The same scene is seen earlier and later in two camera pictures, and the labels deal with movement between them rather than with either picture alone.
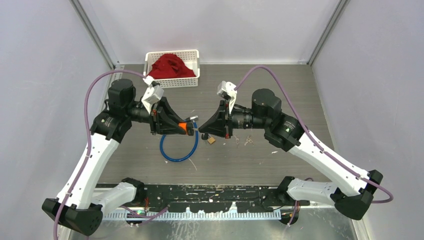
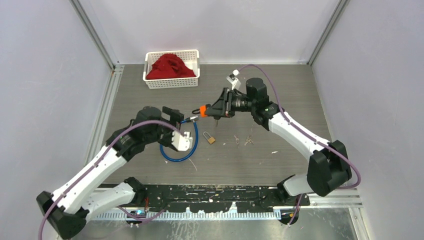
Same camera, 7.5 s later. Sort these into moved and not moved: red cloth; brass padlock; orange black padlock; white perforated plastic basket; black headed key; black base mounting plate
Moved: black headed key; orange black padlock
Not moved: red cloth; black base mounting plate; white perforated plastic basket; brass padlock
